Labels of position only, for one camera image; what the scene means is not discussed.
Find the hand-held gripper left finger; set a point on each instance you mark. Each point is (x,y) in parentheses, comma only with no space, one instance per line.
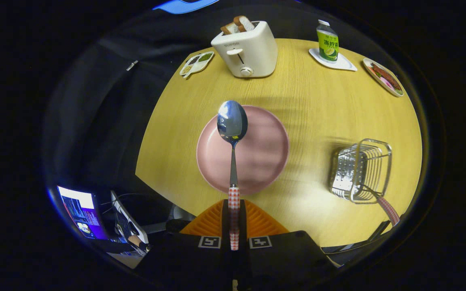
(225,218)

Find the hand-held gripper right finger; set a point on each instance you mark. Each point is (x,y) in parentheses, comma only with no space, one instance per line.
(243,218)

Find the pink plate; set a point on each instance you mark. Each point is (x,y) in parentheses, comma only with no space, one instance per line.
(265,153)

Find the white keyboard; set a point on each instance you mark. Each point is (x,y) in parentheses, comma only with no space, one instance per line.
(128,226)

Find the computer monitor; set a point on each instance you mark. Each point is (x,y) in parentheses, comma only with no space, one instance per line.
(81,210)

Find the divided white condiment dish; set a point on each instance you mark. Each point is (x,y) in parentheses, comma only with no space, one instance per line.
(196,64)

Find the white toaster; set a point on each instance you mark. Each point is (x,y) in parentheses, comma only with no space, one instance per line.
(257,48)

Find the silver cloth clip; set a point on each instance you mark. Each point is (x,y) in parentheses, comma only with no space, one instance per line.
(132,65)

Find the white coaster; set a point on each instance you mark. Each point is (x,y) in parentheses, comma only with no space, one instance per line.
(345,65)

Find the toast bread slice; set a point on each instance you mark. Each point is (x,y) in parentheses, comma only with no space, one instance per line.
(229,28)
(245,23)

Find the green label drink bottle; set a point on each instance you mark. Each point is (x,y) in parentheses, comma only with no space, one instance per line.
(328,44)

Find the white plate of food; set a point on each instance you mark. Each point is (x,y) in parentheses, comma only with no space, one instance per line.
(386,84)

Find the brown meat slice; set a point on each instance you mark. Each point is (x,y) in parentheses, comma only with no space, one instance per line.
(386,75)

